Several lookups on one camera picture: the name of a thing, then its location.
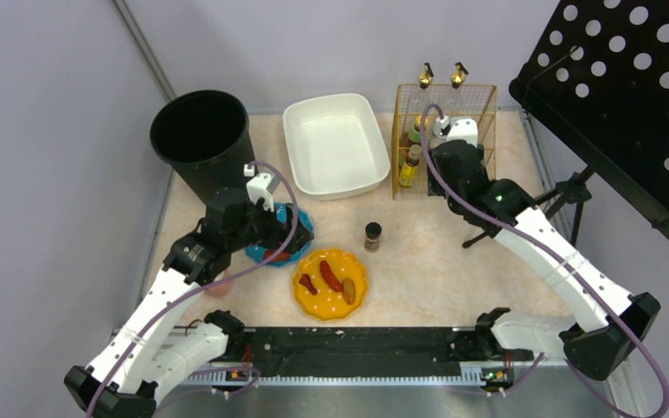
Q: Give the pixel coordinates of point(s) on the brown piece on yellow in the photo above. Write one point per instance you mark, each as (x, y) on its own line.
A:
(348, 291)

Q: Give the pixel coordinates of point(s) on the gold wire rack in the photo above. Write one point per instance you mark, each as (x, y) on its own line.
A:
(479, 103)

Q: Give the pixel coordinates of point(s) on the glass bottle brown contents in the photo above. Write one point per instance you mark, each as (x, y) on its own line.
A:
(420, 95)

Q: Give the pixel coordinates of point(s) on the black tripod stand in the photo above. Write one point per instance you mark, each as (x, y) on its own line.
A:
(559, 196)

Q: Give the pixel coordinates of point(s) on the small red piece on yellow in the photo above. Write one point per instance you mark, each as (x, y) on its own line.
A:
(307, 283)

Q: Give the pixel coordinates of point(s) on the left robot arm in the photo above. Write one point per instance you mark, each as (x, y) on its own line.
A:
(241, 232)

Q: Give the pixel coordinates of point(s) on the red sausage on yellow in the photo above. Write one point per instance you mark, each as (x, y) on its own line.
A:
(329, 277)

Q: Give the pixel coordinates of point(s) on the pink mug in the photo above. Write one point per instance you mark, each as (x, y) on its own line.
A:
(221, 286)

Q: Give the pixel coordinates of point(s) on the glass oil bottle gold spout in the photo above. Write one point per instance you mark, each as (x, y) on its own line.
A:
(455, 97)

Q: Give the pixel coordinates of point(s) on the white rectangular basin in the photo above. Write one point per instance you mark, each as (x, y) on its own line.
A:
(335, 146)

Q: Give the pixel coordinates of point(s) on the black perforated panel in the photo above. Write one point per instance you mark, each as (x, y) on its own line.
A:
(598, 79)

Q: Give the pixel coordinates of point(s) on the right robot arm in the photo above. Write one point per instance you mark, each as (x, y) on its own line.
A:
(595, 336)

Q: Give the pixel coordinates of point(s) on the yellow polka dot plate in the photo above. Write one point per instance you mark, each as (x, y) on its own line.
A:
(328, 305)

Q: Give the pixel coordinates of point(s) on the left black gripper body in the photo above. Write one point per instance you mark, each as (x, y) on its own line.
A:
(284, 232)

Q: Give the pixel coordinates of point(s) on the blue polka dot plate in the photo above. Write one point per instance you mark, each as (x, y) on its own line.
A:
(255, 252)

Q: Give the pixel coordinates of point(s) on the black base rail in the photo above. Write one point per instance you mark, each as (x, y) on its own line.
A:
(232, 356)

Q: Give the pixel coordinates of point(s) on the small black cap spice jar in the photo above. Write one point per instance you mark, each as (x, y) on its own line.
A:
(373, 233)

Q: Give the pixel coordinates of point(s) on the red meat piece on blue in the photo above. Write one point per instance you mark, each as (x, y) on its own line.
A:
(275, 257)

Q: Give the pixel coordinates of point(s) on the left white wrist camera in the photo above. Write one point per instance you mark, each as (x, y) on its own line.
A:
(260, 186)

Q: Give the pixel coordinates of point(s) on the black round bin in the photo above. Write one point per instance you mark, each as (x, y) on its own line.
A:
(204, 136)

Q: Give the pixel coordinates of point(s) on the small yellow label bottle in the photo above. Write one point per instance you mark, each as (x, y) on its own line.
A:
(408, 167)

